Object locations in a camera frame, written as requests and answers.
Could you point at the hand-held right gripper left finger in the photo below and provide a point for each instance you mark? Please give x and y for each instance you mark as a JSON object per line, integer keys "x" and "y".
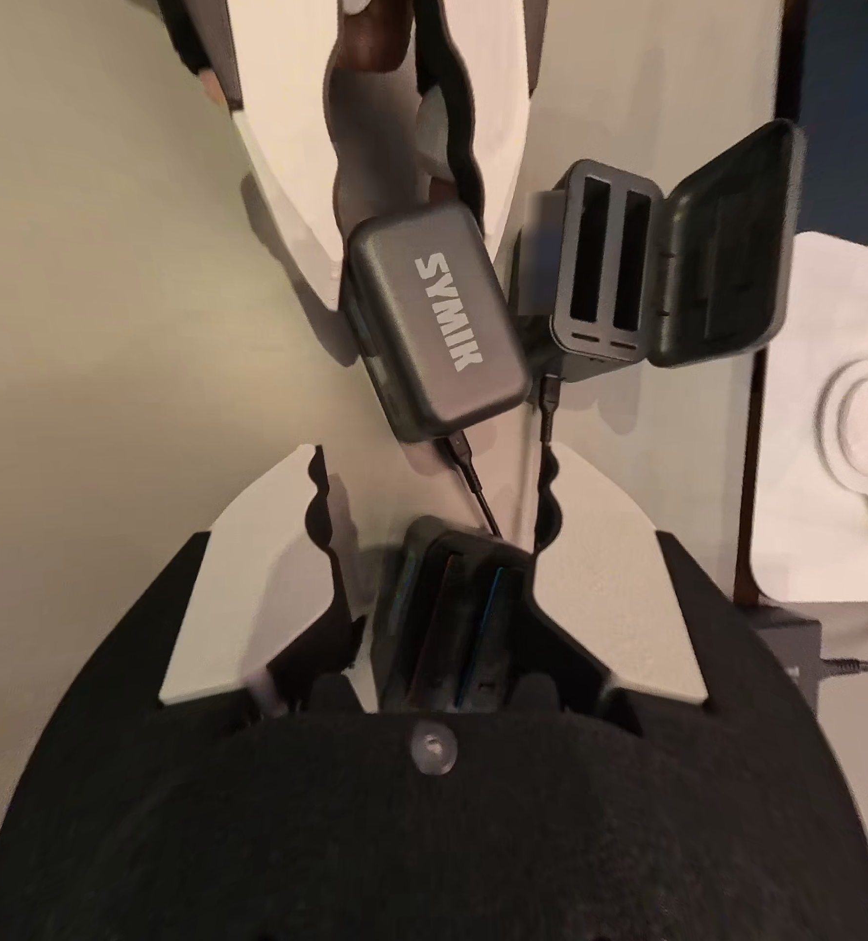
{"x": 243, "y": 603}

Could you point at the black battery charger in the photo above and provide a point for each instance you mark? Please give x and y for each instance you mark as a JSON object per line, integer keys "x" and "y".
{"x": 405, "y": 618}
{"x": 434, "y": 324}
{"x": 728, "y": 250}

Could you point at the white stand base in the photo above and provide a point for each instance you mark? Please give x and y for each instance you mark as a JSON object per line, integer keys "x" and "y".
{"x": 831, "y": 441}

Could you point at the red-edged black battery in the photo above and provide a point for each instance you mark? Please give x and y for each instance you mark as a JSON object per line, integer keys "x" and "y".
{"x": 437, "y": 625}

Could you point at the person's left forearm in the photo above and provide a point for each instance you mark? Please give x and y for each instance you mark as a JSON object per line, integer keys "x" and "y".
{"x": 192, "y": 37}

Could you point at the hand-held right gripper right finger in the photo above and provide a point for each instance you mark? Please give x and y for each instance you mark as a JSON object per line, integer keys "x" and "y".
{"x": 633, "y": 603}

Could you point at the person's left hand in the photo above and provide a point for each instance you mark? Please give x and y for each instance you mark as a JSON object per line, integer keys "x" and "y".
{"x": 375, "y": 30}

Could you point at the blue-edged black battery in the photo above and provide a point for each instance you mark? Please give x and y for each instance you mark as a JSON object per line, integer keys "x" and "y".
{"x": 489, "y": 640}

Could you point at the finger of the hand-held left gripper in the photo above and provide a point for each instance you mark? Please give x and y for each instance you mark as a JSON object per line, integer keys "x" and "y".
{"x": 280, "y": 118}
{"x": 493, "y": 74}

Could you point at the black usb hub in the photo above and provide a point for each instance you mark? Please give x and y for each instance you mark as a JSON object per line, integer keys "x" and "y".
{"x": 790, "y": 644}

